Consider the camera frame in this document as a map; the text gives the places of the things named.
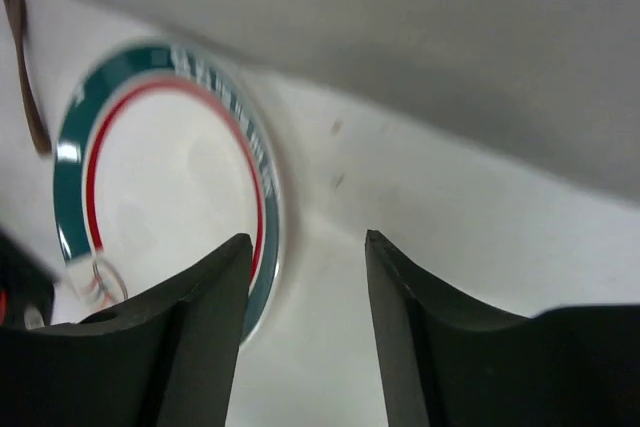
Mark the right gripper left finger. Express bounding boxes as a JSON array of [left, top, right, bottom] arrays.
[[76, 233, 252, 426]]

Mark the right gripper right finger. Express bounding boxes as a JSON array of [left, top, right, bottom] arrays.
[[365, 230, 533, 426]]

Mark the white plate green red rim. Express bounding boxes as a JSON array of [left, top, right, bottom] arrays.
[[53, 39, 284, 339]]

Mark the grey cloth placemat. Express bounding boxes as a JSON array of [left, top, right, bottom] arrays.
[[89, 0, 639, 202]]

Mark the brown wooden fork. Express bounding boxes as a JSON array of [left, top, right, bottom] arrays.
[[3, 0, 52, 156]]

